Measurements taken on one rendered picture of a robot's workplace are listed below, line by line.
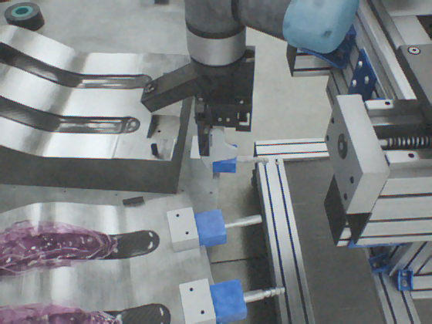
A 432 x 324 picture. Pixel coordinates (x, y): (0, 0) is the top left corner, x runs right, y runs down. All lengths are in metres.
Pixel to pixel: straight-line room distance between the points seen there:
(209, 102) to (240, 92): 0.04
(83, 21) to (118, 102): 0.42
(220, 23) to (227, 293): 0.32
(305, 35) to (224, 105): 0.19
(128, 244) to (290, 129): 1.40
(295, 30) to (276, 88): 1.69
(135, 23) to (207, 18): 0.61
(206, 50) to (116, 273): 0.31
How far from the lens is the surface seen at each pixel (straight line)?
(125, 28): 1.08
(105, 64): 0.83
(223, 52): 0.52
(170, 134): 0.71
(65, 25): 1.12
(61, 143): 0.71
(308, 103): 2.06
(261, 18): 0.45
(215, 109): 0.58
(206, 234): 0.58
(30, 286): 0.57
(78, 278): 0.57
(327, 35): 0.43
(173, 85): 0.59
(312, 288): 1.29
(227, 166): 0.69
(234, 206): 1.64
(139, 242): 0.61
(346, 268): 1.34
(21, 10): 1.16
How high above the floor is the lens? 1.38
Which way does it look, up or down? 51 degrees down
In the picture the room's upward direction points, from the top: straight up
